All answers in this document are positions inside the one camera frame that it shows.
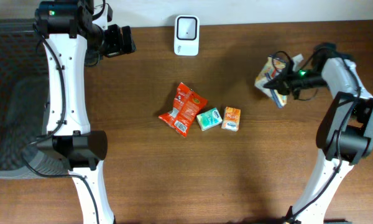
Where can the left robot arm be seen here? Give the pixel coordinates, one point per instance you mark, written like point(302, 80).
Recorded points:
point(75, 35)

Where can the teal tissue pack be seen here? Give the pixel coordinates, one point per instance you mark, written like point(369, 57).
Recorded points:
point(209, 119)

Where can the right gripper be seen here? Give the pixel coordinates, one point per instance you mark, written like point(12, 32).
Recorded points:
point(281, 83)

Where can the orange tissue pack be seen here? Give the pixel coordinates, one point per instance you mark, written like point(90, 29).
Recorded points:
point(231, 119)

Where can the red candy bag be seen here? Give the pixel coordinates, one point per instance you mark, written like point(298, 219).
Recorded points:
point(186, 105)

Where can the yellow snack bag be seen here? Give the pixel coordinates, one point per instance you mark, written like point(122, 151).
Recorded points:
point(267, 74)

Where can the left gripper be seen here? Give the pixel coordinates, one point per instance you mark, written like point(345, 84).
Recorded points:
point(118, 46)

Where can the grey plastic mesh basket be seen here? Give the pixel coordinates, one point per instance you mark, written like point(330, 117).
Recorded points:
point(24, 93)

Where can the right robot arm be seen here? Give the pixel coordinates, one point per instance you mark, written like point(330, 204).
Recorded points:
point(345, 135)

